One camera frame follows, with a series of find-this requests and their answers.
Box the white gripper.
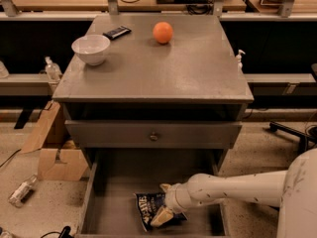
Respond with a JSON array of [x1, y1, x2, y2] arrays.
[[151, 183, 189, 227]]

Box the blue chip bag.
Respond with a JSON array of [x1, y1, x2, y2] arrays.
[[135, 192, 187, 231]]

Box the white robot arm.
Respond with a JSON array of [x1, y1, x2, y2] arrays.
[[151, 149, 317, 238]]

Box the open grey middle drawer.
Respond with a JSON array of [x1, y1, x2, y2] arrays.
[[76, 149, 230, 238]]

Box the round drawer knob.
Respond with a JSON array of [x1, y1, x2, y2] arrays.
[[149, 132, 159, 142]]

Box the closed grey top drawer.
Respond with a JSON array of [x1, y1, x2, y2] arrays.
[[65, 120, 242, 149]]

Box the grey wooden drawer cabinet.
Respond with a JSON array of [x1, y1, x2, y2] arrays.
[[53, 14, 253, 163]]

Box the black object bottom edge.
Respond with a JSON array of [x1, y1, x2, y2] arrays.
[[58, 226, 72, 238]]

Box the brown cardboard box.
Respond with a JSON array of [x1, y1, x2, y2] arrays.
[[21, 101, 89, 181]]

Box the clear plastic bottle on floor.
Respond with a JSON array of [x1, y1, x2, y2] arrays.
[[8, 175, 38, 207]]

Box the black chair base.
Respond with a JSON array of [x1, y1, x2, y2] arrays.
[[269, 122, 317, 154]]

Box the white pump bottle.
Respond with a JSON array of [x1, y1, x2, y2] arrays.
[[236, 50, 246, 70]]

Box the white bowl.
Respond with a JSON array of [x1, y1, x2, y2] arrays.
[[71, 35, 111, 65]]

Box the orange fruit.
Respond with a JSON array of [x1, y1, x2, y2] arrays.
[[153, 22, 173, 45]]

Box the clear sanitizer bottle left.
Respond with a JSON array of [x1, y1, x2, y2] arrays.
[[45, 57, 62, 82]]

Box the dark snack bar wrapper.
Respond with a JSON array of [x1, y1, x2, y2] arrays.
[[104, 26, 132, 41]]

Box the wooden desk in background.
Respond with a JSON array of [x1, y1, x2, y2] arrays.
[[13, 0, 186, 12]]

